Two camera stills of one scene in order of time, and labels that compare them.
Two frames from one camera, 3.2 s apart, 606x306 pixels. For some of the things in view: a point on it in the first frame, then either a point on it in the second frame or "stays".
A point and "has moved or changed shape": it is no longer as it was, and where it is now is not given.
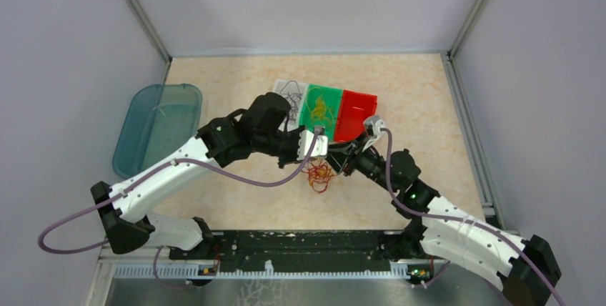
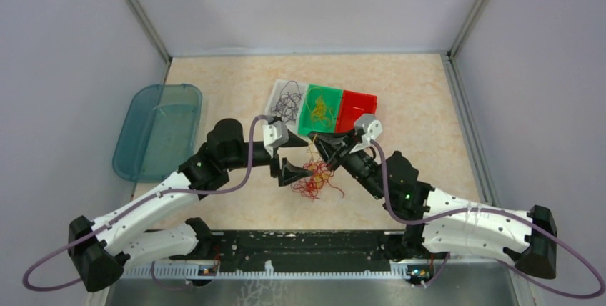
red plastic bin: [354, 109] stays
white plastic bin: [294, 91] stays
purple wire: [291, 92] stays
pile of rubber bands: [319, 172] has moved or changed shape
